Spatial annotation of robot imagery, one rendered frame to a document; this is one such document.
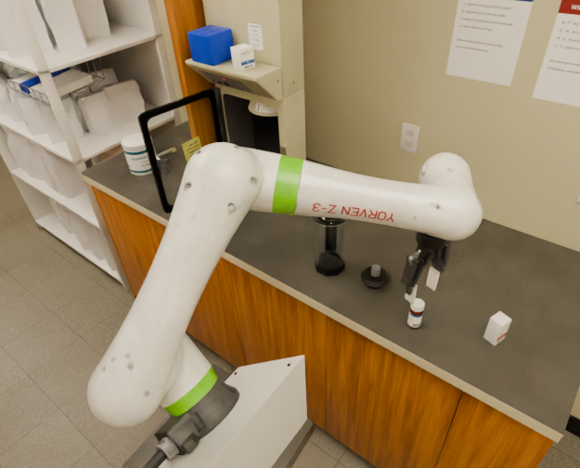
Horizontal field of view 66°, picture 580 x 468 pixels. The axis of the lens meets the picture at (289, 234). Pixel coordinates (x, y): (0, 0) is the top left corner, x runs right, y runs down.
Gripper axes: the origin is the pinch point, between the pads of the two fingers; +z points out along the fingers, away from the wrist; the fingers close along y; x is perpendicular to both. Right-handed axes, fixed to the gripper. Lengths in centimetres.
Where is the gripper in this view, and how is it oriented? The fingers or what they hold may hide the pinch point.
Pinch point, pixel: (421, 287)
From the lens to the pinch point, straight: 125.8
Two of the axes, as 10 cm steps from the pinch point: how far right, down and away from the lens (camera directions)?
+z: 0.4, 7.7, 6.3
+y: -8.3, 3.8, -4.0
